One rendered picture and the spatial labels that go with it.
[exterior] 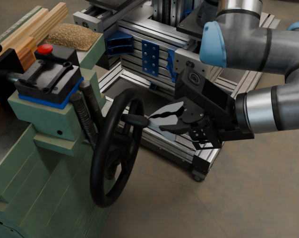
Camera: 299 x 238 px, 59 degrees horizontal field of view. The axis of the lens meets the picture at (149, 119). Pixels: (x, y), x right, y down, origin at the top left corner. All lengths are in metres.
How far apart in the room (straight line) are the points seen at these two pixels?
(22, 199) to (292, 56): 0.61
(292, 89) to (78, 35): 0.57
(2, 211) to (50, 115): 0.23
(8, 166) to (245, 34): 0.51
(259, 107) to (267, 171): 1.24
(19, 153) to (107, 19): 0.77
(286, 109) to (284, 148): 1.38
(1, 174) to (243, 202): 1.22
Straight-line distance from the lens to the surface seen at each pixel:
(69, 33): 0.81
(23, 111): 0.61
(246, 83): 1.77
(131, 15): 1.31
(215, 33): 0.48
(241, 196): 1.55
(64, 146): 0.60
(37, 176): 0.71
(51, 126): 0.60
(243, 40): 0.48
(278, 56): 0.49
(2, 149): 0.61
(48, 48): 0.59
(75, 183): 0.91
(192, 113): 0.50
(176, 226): 1.42
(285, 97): 0.45
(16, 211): 0.69
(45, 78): 0.56
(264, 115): 0.45
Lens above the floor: 1.34
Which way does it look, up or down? 49 degrees down
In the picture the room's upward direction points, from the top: straight up
